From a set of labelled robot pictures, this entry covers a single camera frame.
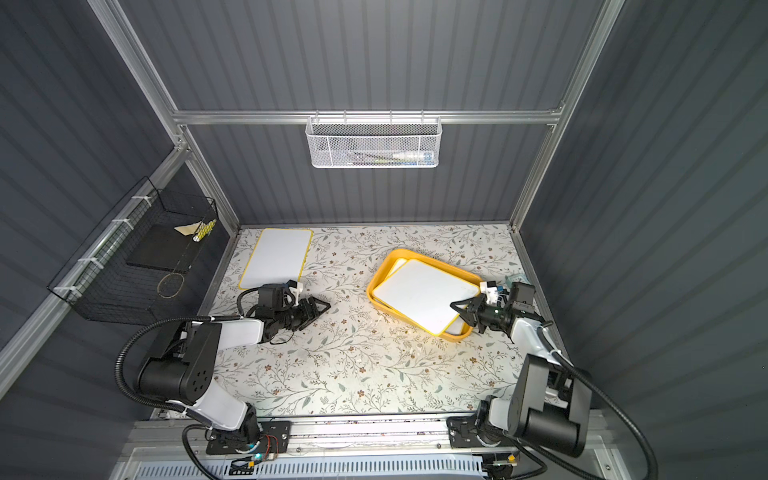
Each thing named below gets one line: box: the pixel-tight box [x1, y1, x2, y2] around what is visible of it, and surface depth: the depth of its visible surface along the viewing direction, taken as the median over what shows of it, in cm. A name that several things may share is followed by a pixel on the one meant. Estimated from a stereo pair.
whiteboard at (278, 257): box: [238, 228, 314, 290], surface depth 114 cm
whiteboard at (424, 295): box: [372, 259, 481, 336], surface depth 96 cm
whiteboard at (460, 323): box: [384, 258, 468, 335], surface depth 104 cm
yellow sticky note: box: [174, 221, 202, 236], surface depth 84 cm
